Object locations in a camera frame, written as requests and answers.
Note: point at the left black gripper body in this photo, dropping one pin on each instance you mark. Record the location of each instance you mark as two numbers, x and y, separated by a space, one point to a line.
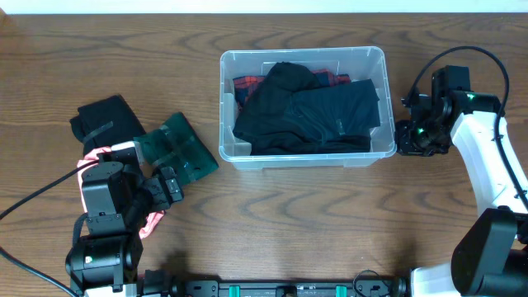
170 188

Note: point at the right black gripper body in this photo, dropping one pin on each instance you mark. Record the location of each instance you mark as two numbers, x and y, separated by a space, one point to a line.
424 138

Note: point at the dark green garment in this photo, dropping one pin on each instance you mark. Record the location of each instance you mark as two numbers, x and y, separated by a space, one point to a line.
175 144

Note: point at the pink patterned garment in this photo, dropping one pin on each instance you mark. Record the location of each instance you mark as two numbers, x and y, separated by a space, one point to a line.
153 219

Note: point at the black garment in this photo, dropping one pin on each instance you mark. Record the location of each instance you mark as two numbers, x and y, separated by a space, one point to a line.
291 113
105 123

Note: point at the clear plastic storage bin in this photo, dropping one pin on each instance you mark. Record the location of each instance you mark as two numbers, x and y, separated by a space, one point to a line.
363 62

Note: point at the red plaid shirt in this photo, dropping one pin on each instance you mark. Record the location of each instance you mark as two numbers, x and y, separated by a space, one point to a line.
245 86

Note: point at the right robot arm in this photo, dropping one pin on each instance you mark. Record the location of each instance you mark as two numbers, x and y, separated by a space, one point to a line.
484 263

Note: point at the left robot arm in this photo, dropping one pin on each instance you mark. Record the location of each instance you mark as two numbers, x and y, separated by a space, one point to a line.
119 199

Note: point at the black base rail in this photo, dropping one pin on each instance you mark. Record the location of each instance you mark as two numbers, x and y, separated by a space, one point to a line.
365 284

